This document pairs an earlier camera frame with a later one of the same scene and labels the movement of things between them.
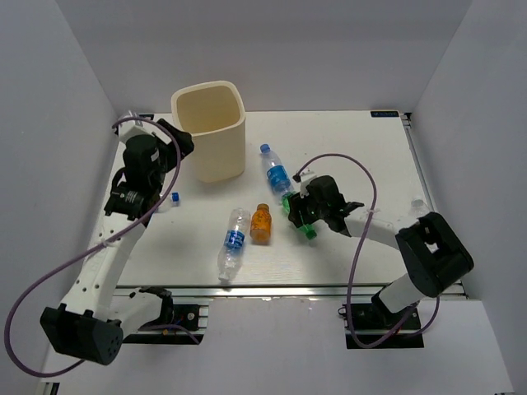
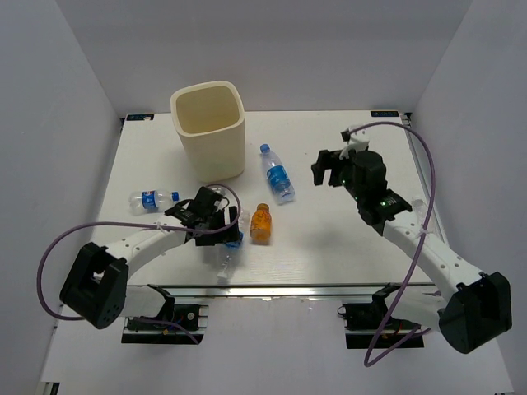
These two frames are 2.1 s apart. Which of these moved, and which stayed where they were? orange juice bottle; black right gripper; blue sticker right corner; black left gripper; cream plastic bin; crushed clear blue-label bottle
Moved: black left gripper; black right gripper
Stayed: crushed clear blue-label bottle; blue sticker right corner; orange juice bottle; cream plastic bin
